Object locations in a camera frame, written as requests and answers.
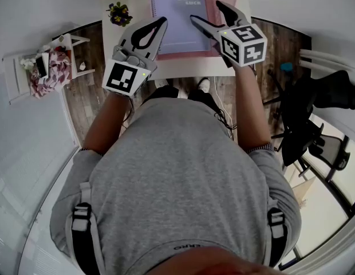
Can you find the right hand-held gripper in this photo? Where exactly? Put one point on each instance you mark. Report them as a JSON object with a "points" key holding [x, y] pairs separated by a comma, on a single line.
{"points": [[243, 46]]}

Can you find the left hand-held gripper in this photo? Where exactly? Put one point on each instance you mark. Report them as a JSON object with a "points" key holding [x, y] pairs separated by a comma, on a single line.
{"points": [[121, 77]]}

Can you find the purple spiral notebook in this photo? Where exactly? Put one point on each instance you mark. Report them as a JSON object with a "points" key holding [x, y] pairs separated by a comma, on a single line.
{"points": [[177, 24]]}

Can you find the person's left forearm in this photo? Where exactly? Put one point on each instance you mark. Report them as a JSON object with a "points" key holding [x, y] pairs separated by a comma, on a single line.
{"points": [[106, 125]]}

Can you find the person's right forearm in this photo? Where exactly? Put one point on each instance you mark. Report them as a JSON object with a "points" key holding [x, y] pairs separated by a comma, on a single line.
{"points": [[252, 110]]}

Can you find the purple potted flowers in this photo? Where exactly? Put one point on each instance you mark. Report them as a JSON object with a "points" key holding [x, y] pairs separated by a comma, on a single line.
{"points": [[119, 14]]}

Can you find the person's white left shoe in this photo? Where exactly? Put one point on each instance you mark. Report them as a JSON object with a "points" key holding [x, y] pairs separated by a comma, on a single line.
{"points": [[161, 83]]}

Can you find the person's white shoe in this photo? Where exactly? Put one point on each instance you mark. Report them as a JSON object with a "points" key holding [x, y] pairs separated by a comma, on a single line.
{"points": [[203, 85], [161, 83]]}

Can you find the person's black trousers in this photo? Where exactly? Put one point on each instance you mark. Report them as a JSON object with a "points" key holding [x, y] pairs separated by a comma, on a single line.
{"points": [[166, 93]]}

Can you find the person's white right shoe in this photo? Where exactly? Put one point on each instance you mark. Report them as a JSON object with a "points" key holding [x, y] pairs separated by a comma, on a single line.
{"points": [[203, 85]]}

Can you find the crumpled paper scrap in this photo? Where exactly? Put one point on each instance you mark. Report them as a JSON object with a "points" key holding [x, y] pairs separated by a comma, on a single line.
{"points": [[82, 66]]}

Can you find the teal object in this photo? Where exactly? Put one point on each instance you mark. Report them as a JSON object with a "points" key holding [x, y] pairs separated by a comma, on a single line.
{"points": [[286, 66]]}

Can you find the floral cloth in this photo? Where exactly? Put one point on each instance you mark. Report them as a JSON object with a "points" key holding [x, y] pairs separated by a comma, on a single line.
{"points": [[58, 73]]}

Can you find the white pipes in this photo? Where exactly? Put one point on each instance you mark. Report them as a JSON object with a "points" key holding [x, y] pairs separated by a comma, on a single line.
{"points": [[323, 59]]}

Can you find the white phone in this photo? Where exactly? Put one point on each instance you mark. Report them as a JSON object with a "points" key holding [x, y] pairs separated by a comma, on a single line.
{"points": [[42, 65]]}

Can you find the black office chair with headrest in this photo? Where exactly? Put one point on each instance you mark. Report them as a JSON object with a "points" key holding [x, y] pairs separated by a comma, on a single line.
{"points": [[303, 107]]}

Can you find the white flowers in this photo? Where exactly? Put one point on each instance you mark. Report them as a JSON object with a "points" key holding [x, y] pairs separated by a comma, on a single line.
{"points": [[28, 64]]}

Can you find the white stool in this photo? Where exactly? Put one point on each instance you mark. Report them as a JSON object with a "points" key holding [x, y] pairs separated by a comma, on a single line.
{"points": [[15, 76]]}

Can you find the grey sweatshirt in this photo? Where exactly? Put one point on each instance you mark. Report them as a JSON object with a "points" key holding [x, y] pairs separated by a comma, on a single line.
{"points": [[177, 176]]}

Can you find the black mesh chair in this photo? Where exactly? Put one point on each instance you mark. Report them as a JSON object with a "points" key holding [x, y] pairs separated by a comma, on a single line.
{"points": [[332, 150]]}

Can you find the person's chin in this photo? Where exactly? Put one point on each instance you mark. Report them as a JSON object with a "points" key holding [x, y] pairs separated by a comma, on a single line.
{"points": [[214, 263]]}

